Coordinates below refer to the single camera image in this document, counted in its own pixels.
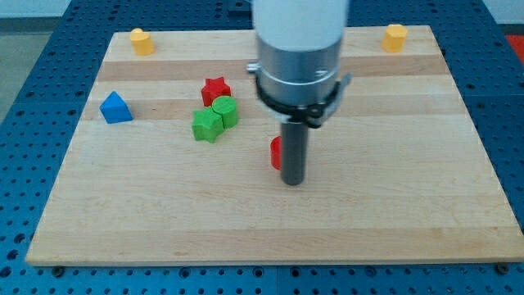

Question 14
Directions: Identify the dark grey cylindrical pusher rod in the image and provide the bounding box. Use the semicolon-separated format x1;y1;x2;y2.
281;122;309;186

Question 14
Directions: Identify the red cylinder block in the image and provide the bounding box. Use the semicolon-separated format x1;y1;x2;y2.
269;136;282;170

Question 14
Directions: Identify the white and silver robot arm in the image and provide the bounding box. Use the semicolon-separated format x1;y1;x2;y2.
247;0;351;185

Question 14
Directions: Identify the green cylinder block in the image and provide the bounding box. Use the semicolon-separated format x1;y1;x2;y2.
211;96;238;129

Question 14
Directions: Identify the green star block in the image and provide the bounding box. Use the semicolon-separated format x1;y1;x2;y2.
192;107;224;143

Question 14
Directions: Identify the red star block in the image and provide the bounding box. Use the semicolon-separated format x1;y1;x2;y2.
201;76;232;107

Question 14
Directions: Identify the light wooden board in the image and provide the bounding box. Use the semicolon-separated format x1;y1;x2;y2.
26;25;523;266

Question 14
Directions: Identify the yellow hexagon block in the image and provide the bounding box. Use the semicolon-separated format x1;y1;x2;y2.
382;24;409;52

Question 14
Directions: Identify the yellow heart block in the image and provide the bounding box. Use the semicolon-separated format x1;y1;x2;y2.
129;28;156;56

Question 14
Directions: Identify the blue triangle block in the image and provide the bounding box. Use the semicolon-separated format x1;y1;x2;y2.
99;91;133;124

